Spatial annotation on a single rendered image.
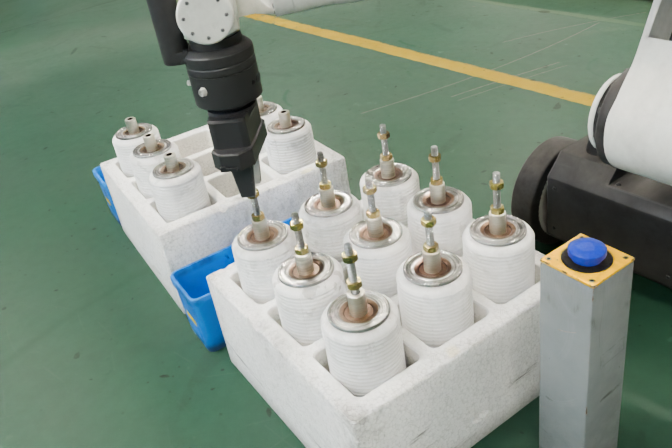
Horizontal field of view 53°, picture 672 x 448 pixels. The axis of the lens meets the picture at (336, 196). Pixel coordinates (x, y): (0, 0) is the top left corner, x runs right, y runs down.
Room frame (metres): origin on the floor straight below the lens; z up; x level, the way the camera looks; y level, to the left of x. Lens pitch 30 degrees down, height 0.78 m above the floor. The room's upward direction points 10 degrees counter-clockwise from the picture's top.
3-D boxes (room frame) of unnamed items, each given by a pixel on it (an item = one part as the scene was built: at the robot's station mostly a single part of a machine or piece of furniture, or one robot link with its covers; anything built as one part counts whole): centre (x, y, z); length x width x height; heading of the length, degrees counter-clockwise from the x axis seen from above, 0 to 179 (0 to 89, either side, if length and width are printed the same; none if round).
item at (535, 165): (1.07, -0.40, 0.10); 0.20 x 0.05 x 0.20; 123
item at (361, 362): (0.64, 0.00, 0.16); 0.10 x 0.10 x 0.18
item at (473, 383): (0.80, -0.05, 0.09); 0.39 x 0.39 x 0.18; 30
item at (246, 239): (0.84, 0.11, 0.25); 0.08 x 0.08 x 0.01
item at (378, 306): (0.64, 0.00, 0.25); 0.08 x 0.08 x 0.01
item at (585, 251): (0.59, -0.26, 0.32); 0.04 x 0.04 x 0.02
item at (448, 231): (0.86, -0.15, 0.16); 0.10 x 0.10 x 0.18
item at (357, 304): (0.64, 0.00, 0.26); 0.02 x 0.02 x 0.03
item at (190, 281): (1.00, 0.15, 0.06); 0.30 x 0.11 x 0.12; 119
